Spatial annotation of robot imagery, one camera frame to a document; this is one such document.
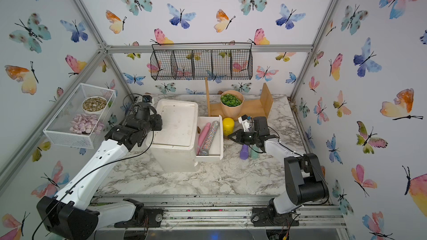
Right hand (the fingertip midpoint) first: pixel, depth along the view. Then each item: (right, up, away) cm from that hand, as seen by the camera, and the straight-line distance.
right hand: (231, 135), depth 86 cm
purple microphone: (+7, -10, +5) cm, 13 cm away
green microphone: (+13, -11, +5) cm, 18 cm away
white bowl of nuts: (-60, +15, -14) cm, 64 cm away
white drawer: (-8, -8, 0) cm, 11 cm away
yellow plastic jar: (-1, +4, +7) cm, 8 cm away
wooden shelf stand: (+14, +14, +19) cm, 27 cm away
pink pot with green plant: (+1, +17, +6) cm, 18 cm away
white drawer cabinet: (-24, -3, -18) cm, 30 cm away
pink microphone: (-15, -1, +1) cm, 15 cm away
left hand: (-35, +10, -8) cm, 37 cm away
